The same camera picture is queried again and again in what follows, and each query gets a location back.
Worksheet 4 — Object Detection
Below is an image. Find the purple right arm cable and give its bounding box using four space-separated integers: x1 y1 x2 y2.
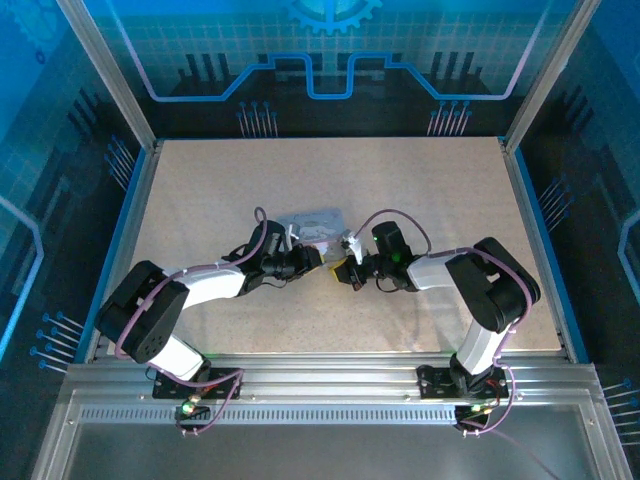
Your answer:
357 208 569 480

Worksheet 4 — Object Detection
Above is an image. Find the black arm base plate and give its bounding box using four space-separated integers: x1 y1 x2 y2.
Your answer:
151 366 245 401
416 364 511 401

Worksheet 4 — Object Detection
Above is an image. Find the slotted aluminium cable duct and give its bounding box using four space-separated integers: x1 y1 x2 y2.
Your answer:
77 407 464 426

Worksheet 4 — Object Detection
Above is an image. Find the clear plastic bag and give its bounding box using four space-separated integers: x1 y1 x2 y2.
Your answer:
274 205 350 261

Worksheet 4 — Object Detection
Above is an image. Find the small lit circuit board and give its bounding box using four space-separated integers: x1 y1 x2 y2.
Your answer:
174 394 211 420
457 402 494 426

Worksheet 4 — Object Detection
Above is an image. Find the blue table edge trim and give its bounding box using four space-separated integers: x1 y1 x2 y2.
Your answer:
512 147 591 364

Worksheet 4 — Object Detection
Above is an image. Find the long aluminium frame rail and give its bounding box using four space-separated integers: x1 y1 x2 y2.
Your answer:
64 352 604 409

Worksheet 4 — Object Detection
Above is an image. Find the aluminium side frame rail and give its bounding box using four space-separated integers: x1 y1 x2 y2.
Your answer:
498 137 576 361
82 139 164 364

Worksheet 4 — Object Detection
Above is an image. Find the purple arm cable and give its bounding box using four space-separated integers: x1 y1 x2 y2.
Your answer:
357 208 569 480
113 206 281 437

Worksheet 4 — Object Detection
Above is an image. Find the grey metal tray panel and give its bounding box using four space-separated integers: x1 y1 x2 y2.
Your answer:
29 389 632 480

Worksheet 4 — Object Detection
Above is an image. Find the aluminium corner post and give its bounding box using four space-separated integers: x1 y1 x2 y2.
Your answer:
502 0 599 151
54 0 164 151

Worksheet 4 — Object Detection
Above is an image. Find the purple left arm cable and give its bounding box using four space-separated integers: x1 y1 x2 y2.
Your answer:
113 206 281 437

